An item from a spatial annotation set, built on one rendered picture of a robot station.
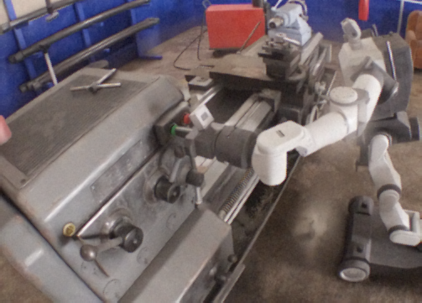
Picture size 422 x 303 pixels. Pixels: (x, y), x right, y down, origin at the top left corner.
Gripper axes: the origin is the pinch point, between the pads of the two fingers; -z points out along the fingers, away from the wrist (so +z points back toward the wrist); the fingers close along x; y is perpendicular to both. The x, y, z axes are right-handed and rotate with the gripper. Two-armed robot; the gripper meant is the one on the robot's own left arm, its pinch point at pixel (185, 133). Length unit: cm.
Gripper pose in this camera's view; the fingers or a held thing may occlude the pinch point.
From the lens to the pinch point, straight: 77.2
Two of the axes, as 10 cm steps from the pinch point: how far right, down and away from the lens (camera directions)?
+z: 8.6, 2.4, -4.6
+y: -1.0, -7.9, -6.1
